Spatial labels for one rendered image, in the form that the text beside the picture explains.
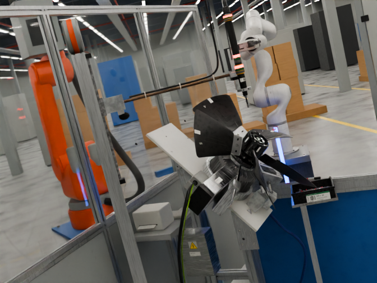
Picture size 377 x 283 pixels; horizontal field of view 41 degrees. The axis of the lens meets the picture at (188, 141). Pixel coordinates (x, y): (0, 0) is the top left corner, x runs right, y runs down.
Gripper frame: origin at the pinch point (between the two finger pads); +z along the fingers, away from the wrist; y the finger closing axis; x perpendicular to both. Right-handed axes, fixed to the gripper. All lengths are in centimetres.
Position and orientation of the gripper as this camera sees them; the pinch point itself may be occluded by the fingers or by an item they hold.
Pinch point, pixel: (241, 46)
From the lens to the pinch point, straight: 254.9
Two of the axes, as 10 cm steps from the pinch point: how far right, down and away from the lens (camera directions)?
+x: -2.4, -9.6, -1.4
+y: -8.8, 1.5, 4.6
